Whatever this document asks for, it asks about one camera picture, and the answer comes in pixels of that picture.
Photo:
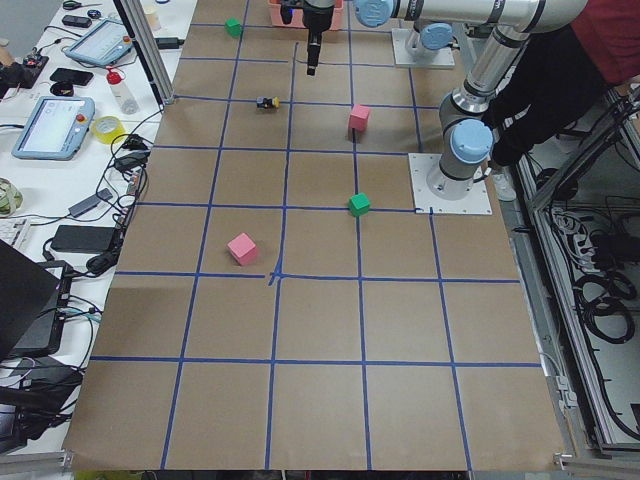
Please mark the pink cube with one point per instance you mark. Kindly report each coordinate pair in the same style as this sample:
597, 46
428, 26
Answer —
359, 117
243, 249

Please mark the aluminium frame post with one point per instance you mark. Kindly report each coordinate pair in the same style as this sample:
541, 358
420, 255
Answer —
134, 20

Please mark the green cube near bin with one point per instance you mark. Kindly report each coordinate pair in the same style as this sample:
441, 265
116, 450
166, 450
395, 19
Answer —
233, 27

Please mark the teach pendant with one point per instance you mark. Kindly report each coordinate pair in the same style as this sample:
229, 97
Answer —
55, 129
103, 45

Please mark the teach pendant far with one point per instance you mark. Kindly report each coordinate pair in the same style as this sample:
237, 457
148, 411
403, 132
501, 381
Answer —
103, 45

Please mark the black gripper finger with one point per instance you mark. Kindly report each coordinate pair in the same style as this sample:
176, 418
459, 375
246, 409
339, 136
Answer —
313, 53

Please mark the clear squeeze bottle red cap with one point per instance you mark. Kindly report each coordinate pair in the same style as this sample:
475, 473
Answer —
122, 94

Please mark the pink cube centre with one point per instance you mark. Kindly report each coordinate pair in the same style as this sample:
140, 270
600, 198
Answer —
359, 117

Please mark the yellow black push button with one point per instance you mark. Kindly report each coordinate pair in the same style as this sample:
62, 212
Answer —
267, 103

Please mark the teach pendant near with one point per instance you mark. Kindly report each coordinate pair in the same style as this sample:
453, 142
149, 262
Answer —
55, 129

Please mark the green cube near arm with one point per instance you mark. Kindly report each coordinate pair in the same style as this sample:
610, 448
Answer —
359, 204

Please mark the pink cube far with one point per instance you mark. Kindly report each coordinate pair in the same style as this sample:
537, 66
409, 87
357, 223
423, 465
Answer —
243, 249

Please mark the yellow tape roll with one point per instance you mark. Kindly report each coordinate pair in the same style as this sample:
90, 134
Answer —
108, 130

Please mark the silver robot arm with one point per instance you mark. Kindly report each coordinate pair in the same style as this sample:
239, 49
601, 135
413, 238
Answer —
524, 16
467, 141

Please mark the black smartphone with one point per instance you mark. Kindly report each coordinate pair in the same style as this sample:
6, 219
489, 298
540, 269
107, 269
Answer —
73, 76

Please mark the black power adapter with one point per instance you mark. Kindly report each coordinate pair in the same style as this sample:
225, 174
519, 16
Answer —
82, 239

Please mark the person in red shirt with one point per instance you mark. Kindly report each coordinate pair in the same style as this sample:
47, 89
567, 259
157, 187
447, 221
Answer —
559, 78

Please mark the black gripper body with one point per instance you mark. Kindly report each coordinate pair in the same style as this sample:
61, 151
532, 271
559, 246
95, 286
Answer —
316, 19

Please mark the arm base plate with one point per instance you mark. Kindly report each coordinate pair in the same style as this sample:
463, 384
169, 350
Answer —
435, 193
409, 52

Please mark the black laptop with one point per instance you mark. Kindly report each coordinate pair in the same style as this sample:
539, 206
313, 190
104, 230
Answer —
33, 297

